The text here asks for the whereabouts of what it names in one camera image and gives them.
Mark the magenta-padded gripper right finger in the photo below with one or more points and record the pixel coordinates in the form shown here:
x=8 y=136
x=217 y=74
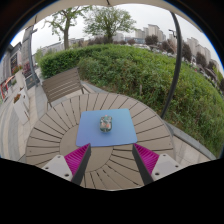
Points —
x=146 y=159

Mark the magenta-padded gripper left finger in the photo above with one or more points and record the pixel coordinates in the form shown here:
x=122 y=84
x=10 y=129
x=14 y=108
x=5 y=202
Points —
x=76 y=159

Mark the transparent green computer mouse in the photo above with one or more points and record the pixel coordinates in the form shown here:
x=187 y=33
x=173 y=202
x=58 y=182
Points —
x=105 y=124

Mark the blue mouse pad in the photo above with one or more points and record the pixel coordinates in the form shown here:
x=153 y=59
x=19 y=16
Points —
x=90 y=130

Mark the white flower planter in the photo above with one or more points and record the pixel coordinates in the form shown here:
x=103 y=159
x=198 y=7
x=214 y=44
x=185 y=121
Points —
x=20 y=108

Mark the brown slatted chair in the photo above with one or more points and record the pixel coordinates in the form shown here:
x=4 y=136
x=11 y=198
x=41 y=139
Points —
x=61 y=85

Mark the green hedge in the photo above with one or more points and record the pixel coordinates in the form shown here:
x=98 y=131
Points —
x=133 y=70

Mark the dark curved parasol pole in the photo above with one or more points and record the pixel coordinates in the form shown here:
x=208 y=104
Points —
x=176 y=66

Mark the dark sign pillar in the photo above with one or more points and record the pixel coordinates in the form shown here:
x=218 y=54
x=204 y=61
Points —
x=26 y=56

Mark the bare-trunked sparse tree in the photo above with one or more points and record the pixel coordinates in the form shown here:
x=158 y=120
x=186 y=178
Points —
x=65 y=36

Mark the distant apartment buildings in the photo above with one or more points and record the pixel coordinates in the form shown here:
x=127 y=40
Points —
x=153 y=31

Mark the round leafy tree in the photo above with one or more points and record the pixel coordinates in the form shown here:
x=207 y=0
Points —
x=108 y=23

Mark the beige parasol canopy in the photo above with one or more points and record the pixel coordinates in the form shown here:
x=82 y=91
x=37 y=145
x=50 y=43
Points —
x=83 y=3

